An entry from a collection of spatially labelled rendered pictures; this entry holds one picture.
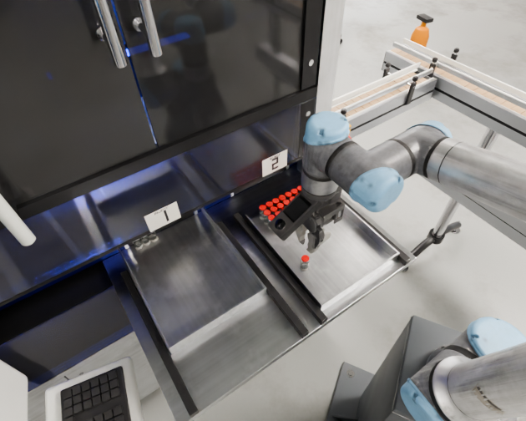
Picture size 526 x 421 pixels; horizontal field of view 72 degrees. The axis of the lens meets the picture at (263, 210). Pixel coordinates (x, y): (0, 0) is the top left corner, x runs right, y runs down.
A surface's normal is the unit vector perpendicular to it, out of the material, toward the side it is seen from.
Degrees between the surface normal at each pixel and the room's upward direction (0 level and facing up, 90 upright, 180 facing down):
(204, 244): 0
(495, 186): 66
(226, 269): 0
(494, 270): 0
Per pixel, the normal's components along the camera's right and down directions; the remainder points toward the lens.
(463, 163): -0.70, -0.24
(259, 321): -0.03, -0.66
